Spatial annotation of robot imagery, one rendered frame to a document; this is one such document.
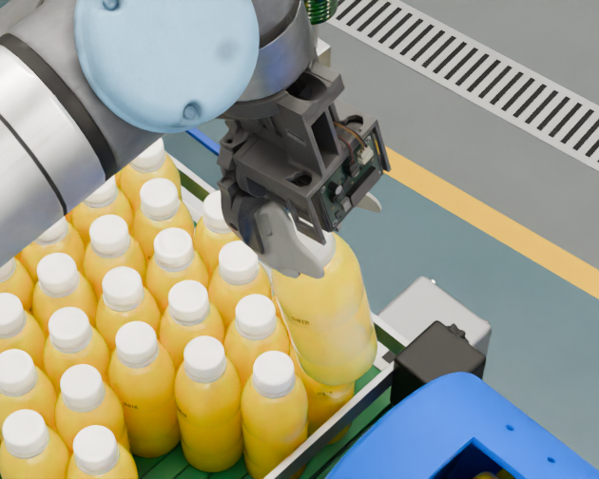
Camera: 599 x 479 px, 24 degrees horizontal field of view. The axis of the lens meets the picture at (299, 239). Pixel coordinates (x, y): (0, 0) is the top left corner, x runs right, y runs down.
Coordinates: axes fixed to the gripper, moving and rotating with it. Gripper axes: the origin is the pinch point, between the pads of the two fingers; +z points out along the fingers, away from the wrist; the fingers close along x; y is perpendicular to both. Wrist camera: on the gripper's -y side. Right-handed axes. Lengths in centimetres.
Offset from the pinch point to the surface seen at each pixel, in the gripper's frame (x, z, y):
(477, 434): 1.5, 21.4, 10.9
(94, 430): -15.3, 28.2, -21.3
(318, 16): 34, 26, -34
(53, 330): -10.0, 27.4, -32.1
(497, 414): 4.6, 23.7, 10.3
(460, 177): 91, 149, -78
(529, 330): 69, 150, -45
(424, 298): 25, 58, -20
